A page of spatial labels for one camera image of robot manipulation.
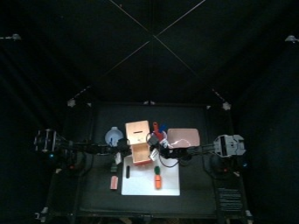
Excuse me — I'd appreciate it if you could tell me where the wooden drawer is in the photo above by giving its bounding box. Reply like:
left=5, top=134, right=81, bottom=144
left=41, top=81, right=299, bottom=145
left=129, top=143, right=154, bottom=167

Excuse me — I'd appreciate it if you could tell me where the pink red block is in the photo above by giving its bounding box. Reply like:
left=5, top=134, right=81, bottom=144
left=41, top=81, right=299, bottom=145
left=109, top=175, right=118, bottom=191

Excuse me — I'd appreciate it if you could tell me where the white text label sticker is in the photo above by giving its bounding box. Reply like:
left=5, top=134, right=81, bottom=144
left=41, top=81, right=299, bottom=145
left=217, top=187, right=244, bottom=213

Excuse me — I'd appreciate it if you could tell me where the pink square plate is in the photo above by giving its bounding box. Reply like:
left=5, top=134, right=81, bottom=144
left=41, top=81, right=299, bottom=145
left=165, top=128, right=201, bottom=150

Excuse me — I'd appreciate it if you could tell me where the red toy utensil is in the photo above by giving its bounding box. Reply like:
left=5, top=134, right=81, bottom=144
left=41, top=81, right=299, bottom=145
left=152, top=122, right=161, bottom=137

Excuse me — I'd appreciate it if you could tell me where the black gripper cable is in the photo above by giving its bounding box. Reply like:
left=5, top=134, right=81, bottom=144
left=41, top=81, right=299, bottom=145
left=144, top=132, right=181, bottom=169

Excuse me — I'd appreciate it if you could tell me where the thin white cord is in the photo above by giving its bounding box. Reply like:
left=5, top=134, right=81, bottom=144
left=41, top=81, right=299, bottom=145
left=106, top=0, right=228, bottom=103
left=72, top=0, right=207, bottom=100

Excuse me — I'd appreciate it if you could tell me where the orange toy carrot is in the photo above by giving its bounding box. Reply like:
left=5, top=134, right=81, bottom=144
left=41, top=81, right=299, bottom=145
left=153, top=165, right=164, bottom=190

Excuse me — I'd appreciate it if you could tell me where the white cutting board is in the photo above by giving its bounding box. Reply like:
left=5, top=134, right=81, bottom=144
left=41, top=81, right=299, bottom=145
left=120, top=154, right=181, bottom=197

